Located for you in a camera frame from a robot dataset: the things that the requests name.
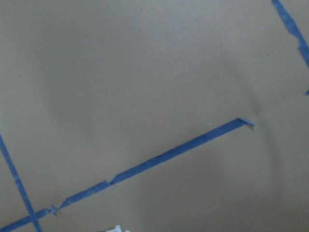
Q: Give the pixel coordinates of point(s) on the pink microfiber towel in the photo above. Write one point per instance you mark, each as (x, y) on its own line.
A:
(116, 228)

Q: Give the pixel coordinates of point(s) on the crossing blue tape strip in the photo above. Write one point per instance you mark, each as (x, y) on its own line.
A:
(19, 186)

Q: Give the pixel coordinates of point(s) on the long blue tape strip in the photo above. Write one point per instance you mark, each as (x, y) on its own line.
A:
(293, 29)

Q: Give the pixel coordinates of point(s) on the torn blue tape strip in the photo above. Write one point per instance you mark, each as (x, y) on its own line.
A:
(189, 145)

